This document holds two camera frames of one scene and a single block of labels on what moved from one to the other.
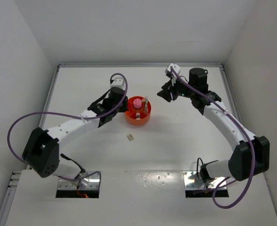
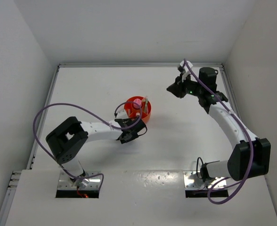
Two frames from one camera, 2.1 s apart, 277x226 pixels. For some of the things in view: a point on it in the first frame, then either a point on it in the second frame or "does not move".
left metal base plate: (87, 180) does not move
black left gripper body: (122, 108) → (134, 136)
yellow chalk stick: (146, 107) does not move
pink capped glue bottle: (137, 103) does not move
